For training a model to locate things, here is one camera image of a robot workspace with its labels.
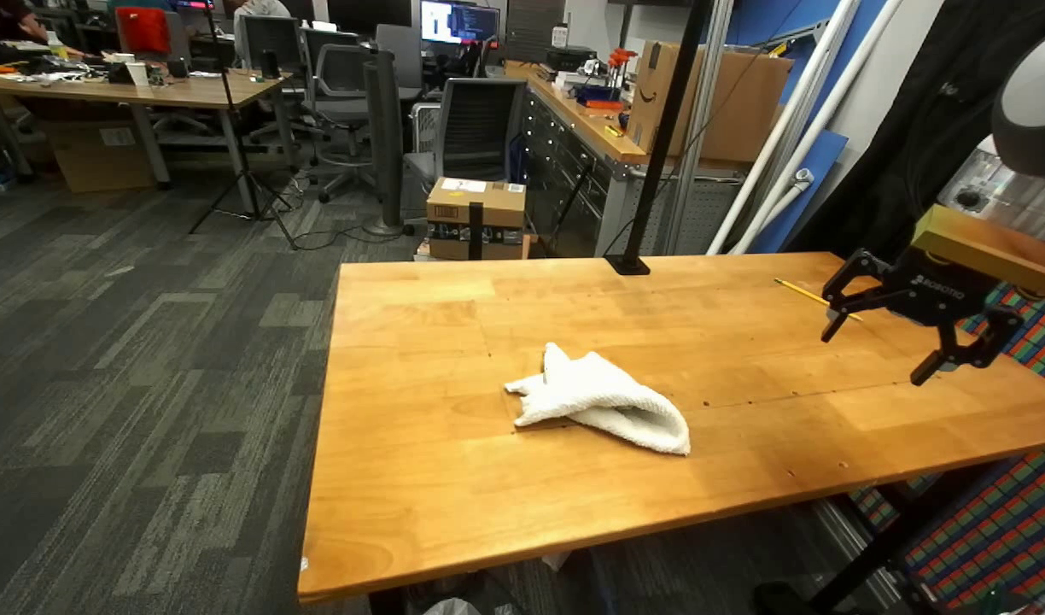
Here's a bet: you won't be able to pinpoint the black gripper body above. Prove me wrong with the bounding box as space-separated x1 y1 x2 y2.
885 246 995 328

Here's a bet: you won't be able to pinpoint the white cloth towel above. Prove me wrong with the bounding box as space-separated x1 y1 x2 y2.
498 340 697 463

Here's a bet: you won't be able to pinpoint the yellow pencil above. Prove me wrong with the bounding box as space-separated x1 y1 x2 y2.
774 276 830 310

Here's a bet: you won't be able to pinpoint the colourful plaid cloth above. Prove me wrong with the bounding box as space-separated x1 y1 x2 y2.
849 285 1045 615

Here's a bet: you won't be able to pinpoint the large cardboard box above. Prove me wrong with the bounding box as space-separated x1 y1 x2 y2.
626 40 797 170

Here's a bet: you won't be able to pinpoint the drawer cabinet with wooden top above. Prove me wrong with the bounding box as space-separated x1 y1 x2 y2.
501 63 755 260

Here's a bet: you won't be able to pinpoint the small cardboard box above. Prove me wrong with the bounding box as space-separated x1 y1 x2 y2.
424 175 534 262

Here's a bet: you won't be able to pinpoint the lit computer monitor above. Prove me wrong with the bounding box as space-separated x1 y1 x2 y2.
415 0 501 47

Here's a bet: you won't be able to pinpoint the tall black panel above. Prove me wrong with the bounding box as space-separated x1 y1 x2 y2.
363 47 406 241

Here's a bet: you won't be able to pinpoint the grey office chair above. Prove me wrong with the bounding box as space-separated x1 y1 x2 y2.
297 39 379 197

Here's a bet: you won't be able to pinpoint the black tripod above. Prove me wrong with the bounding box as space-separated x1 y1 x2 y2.
185 0 300 251

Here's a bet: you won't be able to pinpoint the long wooden desk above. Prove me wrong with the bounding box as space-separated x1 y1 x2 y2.
0 64 294 220

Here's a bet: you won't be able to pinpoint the cardboard box under desk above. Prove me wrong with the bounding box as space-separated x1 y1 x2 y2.
41 105 157 196

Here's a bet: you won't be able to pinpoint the yellow wrist camera mount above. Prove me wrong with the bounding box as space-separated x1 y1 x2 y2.
908 203 1045 308

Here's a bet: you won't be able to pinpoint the black table frame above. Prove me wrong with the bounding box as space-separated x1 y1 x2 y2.
755 465 987 615

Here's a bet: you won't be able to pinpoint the black camera stand pole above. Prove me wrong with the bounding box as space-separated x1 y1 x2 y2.
604 0 712 280

